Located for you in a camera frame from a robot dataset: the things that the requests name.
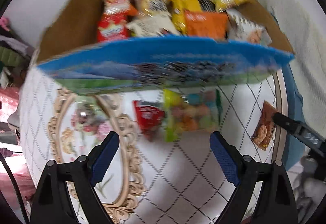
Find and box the black cable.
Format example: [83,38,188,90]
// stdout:
[0,155,29,224]

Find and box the colourful candy ball bag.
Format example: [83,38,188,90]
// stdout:
[163,89,222,143]

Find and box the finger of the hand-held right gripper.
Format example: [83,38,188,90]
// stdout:
[272,111,326,157]

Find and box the red panda print packet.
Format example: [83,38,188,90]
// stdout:
[97,0,138,42]

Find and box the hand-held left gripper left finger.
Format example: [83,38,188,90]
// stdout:
[31,131,120,224]

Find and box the white cookie packet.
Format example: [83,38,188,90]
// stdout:
[225,9,272,45]

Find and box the pink plush toy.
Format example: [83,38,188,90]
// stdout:
[0,17,11,34]

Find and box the printed cardboard box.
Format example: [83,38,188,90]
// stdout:
[36,0,296,96]

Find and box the red patterned cloth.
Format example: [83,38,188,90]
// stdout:
[0,86,22,124]

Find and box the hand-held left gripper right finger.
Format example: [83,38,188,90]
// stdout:
[209,131,298,224]

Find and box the large yellow snack bag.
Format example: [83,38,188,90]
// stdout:
[169,0,203,36]

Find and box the small red snack packet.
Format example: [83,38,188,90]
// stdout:
[132,100,166,141]

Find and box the white chocolate stick box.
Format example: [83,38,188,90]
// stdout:
[126,11,179,37]

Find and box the yellow bread snack packet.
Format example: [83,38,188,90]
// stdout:
[132,0,174,21]

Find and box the white knit blanket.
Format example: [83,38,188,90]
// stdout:
[267,0,326,128]

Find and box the blue blanket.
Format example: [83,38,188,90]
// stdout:
[280,63,307,170]

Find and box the grey fuzzy cloth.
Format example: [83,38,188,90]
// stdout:
[292,156,326,224]

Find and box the brown snack packet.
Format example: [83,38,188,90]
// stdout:
[252,100,278,150]

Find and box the orange snack packet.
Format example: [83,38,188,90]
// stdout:
[185,10,228,40]

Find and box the black snack bag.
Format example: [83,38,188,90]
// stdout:
[199,0,217,12]

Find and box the dark green garment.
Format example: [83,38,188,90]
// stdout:
[0,46,30,68]

